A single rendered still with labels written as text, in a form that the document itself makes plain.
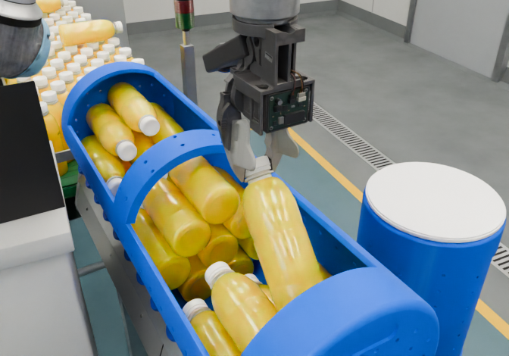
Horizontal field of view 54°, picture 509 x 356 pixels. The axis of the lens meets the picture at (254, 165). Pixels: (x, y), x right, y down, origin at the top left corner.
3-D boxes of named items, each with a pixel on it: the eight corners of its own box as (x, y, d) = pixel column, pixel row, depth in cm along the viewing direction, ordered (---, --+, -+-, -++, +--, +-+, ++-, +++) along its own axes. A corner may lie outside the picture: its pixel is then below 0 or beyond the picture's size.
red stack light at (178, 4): (179, 14, 159) (178, 2, 156) (171, 10, 163) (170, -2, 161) (197, 12, 161) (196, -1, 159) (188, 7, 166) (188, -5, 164)
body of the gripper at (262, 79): (257, 142, 55) (258, 33, 48) (221, 113, 61) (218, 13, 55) (313, 126, 58) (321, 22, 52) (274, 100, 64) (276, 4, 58)
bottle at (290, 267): (341, 296, 63) (293, 159, 65) (305, 318, 59) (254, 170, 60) (304, 300, 69) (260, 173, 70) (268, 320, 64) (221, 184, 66)
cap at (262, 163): (277, 166, 65) (273, 153, 65) (256, 172, 63) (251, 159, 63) (259, 174, 68) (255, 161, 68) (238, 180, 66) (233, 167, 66)
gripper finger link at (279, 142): (290, 188, 63) (282, 128, 58) (266, 167, 68) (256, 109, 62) (310, 179, 64) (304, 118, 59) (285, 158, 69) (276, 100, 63)
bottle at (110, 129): (95, 135, 119) (119, 170, 106) (79, 112, 115) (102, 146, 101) (120, 120, 121) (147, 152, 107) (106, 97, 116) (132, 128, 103)
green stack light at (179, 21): (180, 30, 161) (179, 15, 159) (173, 25, 166) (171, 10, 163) (198, 27, 164) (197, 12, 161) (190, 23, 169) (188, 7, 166)
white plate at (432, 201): (441, 258, 87) (440, 263, 87) (536, 208, 99) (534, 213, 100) (338, 183, 107) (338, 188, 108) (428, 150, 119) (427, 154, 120)
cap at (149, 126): (142, 113, 103) (145, 117, 101) (159, 117, 105) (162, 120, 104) (136, 131, 104) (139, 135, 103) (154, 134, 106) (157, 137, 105)
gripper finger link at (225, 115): (217, 151, 60) (227, 82, 56) (212, 146, 61) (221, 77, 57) (251, 148, 63) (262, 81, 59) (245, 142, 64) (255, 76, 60)
